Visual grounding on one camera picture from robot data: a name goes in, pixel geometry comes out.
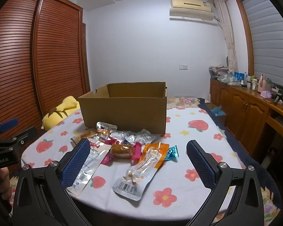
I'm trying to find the brown cardboard box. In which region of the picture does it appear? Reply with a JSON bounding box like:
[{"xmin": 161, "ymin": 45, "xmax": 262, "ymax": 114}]
[{"xmin": 78, "ymin": 82, "xmax": 168, "ymax": 134}]

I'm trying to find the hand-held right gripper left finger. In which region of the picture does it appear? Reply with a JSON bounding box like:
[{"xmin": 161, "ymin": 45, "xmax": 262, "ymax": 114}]
[{"xmin": 11, "ymin": 138, "xmax": 91, "ymax": 226}]

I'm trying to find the pink snack packet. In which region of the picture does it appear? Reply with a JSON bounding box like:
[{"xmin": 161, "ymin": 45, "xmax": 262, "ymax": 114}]
[{"xmin": 101, "ymin": 142, "xmax": 143, "ymax": 166}]

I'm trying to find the wooden sideboard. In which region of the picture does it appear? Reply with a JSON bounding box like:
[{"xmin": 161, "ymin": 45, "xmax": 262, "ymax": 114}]
[{"xmin": 209, "ymin": 77, "xmax": 283, "ymax": 157}]

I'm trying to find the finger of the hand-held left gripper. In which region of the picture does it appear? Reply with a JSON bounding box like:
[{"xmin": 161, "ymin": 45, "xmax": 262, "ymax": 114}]
[
  {"xmin": 0, "ymin": 118, "xmax": 19, "ymax": 138},
  {"xmin": 3, "ymin": 126, "xmax": 38, "ymax": 147}
]

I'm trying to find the yellow plush toy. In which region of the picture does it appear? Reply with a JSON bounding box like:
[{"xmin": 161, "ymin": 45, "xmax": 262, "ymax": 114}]
[{"xmin": 42, "ymin": 96, "xmax": 81, "ymax": 131}]

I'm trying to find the person's left hand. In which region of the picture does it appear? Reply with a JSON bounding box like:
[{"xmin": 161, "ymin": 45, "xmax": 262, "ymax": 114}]
[{"xmin": 0, "ymin": 167, "xmax": 15, "ymax": 209}]

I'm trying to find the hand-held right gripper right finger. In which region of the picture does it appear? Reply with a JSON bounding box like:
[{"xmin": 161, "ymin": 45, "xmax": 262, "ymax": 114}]
[{"xmin": 186, "ymin": 139, "xmax": 271, "ymax": 226}]

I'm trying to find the teal candy wrapper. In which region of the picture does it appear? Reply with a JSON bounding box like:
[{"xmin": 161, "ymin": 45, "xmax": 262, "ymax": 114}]
[{"xmin": 164, "ymin": 146, "xmax": 180, "ymax": 162}]

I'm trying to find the crumpled silver snack packet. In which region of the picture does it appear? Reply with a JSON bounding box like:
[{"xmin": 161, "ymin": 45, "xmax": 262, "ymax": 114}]
[
  {"xmin": 132, "ymin": 128, "xmax": 156, "ymax": 146},
  {"xmin": 110, "ymin": 130, "xmax": 133, "ymax": 145}
]

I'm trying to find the pink kettle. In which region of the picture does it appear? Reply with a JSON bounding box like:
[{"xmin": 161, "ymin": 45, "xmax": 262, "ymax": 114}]
[{"xmin": 258, "ymin": 73, "xmax": 269, "ymax": 92}]

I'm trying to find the teal plastic bag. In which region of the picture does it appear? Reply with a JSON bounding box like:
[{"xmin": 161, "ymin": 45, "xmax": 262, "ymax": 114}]
[{"xmin": 211, "ymin": 106, "xmax": 227, "ymax": 116}]

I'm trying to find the wall air conditioner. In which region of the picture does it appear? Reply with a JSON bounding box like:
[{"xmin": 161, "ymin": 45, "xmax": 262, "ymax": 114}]
[{"xmin": 169, "ymin": 0, "xmax": 215, "ymax": 22}]

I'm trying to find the floral curtain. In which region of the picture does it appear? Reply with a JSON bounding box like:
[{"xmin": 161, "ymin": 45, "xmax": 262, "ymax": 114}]
[{"xmin": 213, "ymin": 0, "xmax": 238, "ymax": 74}]

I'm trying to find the long white snack packet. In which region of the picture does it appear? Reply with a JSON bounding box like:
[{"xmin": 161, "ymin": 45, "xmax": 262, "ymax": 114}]
[{"xmin": 66, "ymin": 143, "xmax": 112, "ymax": 196}]

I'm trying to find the brown pastry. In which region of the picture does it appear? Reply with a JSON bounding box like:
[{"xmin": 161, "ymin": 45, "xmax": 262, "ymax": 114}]
[{"xmin": 110, "ymin": 144, "xmax": 135, "ymax": 160}]

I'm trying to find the silver orange snack pouch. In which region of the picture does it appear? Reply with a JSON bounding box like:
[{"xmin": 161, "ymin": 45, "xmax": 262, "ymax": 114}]
[{"xmin": 96, "ymin": 122, "xmax": 118, "ymax": 144}]

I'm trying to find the black small tripod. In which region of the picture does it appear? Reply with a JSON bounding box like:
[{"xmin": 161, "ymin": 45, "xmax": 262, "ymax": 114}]
[{"xmin": 272, "ymin": 91, "xmax": 283, "ymax": 105}]

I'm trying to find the wooden slatted wardrobe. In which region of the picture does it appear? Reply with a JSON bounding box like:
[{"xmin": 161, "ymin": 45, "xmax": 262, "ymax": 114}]
[{"xmin": 0, "ymin": 0, "xmax": 91, "ymax": 146}]

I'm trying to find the brown orange snack wrapper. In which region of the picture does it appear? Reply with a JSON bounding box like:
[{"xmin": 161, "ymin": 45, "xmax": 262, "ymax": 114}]
[{"xmin": 71, "ymin": 128, "xmax": 100, "ymax": 147}]

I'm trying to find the flat orange snack packet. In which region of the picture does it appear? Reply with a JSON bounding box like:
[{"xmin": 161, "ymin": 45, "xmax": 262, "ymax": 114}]
[{"xmin": 141, "ymin": 142, "xmax": 170, "ymax": 169}]

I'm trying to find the grey window blind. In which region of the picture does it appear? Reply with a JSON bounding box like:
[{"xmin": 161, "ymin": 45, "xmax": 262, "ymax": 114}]
[{"xmin": 239, "ymin": 0, "xmax": 283, "ymax": 92}]

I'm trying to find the clear sausage packet with barcode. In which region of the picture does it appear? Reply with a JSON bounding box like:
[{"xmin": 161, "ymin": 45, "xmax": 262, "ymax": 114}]
[{"xmin": 112, "ymin": 148, "xmax": 163, "ymax": 202}]

